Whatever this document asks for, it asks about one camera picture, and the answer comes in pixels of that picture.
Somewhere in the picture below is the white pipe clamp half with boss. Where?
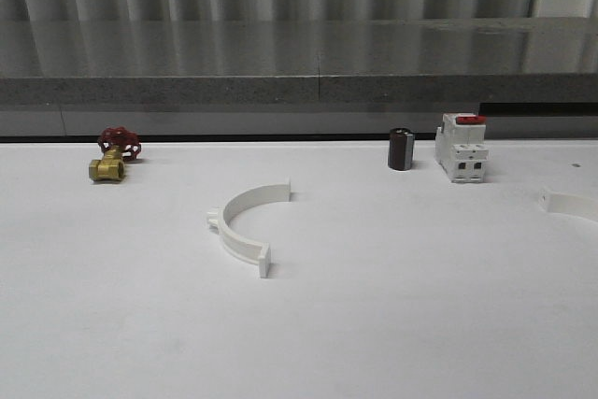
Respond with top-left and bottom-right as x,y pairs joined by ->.
205,177 -> 292,280

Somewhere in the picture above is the white circuit breaker red switch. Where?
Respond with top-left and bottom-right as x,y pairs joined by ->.
435,113 -> 489,183

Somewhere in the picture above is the grey stone counter ledge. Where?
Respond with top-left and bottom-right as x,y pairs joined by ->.
1,18 -> 597,140

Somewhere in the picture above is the brass valve red handwheel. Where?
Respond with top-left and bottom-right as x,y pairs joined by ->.
89,126 -> 141,181

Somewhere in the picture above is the dark cylindrical capacitor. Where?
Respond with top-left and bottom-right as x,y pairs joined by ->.
388,128 -> 415,171

